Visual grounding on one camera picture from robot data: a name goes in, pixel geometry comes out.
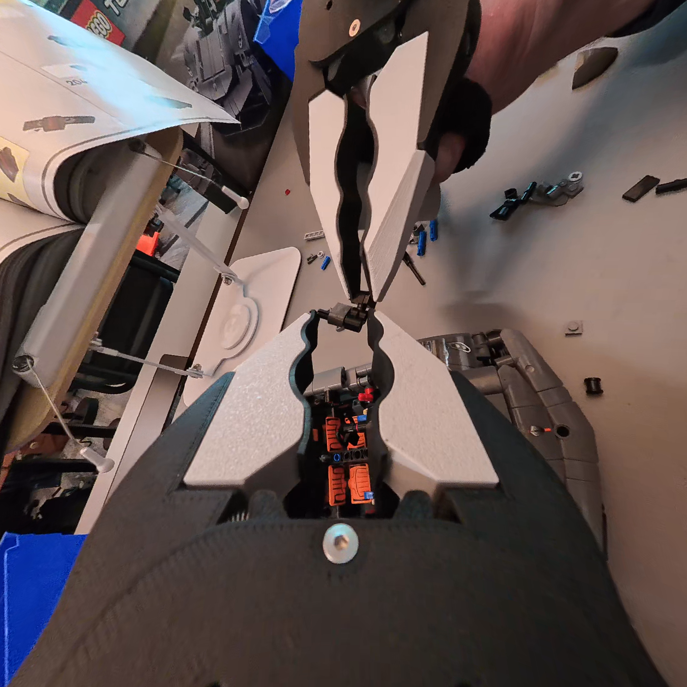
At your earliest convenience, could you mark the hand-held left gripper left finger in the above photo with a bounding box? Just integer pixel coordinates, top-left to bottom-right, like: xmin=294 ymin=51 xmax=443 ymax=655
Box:
xmin=184 ymin=310 xmax=320 ymax=502

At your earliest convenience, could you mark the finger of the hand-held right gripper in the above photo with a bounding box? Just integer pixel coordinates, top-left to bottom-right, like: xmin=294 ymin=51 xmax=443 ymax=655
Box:
xmin=363 ymin=31 xmax=442 ymax=302
xmin=309 ymin=88 xmax=375 ymax=301

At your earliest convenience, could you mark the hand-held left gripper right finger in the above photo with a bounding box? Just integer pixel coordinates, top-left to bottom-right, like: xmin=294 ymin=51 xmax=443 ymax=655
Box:
xmin=367 ymin=310 xmax=501 ymax=505

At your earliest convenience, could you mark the grey toy brick car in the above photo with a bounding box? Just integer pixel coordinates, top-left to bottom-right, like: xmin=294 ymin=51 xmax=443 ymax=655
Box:
xmin=301 ymin=328 xmax=610 ymax=559

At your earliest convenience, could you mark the toy brick set box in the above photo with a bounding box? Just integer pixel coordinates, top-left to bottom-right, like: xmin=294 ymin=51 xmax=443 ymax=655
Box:
xmin=54 ymin=0 xmax=293 ymax=186

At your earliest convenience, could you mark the person's right hand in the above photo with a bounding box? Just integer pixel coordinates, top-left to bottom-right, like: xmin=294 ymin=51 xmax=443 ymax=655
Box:
xmin=432 ymin=0 xmax=661 ymax=186

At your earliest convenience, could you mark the blue plastic container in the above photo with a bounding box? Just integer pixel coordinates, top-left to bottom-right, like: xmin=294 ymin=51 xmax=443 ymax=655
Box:
xmin=254 ymin=0 xmax=302 ymax=82

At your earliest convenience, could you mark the white lamp base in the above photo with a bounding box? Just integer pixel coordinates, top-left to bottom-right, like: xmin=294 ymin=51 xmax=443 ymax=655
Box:
xmin=11 ymin=128 xmax=302 ymax=474

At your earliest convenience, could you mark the black brick connector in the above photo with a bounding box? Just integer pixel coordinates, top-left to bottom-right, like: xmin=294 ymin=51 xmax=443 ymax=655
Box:
xmin=489 ymin=182 xmax=538 ymax=221

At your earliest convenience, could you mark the black plastic crate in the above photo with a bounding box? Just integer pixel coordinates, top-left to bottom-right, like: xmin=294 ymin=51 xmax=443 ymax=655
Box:
xmin=70 ymin=252 xmax=180 ymax=387

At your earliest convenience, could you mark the light grey brick connector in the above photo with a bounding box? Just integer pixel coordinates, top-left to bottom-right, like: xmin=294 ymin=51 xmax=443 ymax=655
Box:
xmin=534 ymin=177 xmax=583 ymax=208

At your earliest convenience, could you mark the white instruction booklet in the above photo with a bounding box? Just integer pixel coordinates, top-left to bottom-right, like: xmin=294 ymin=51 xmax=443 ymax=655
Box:
xmin=0 ymin=0 xmax=240 ymax=255

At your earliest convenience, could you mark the black flat brick tile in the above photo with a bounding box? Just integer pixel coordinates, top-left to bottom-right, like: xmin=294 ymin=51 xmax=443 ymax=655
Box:
xmin=622 ymin=175 xmax=661 ymax=204

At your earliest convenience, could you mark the blue plastic storage bin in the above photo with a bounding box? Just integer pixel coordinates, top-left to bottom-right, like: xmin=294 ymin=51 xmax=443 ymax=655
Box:
xmin=0 ymin=530 xmax=89 ymax=687

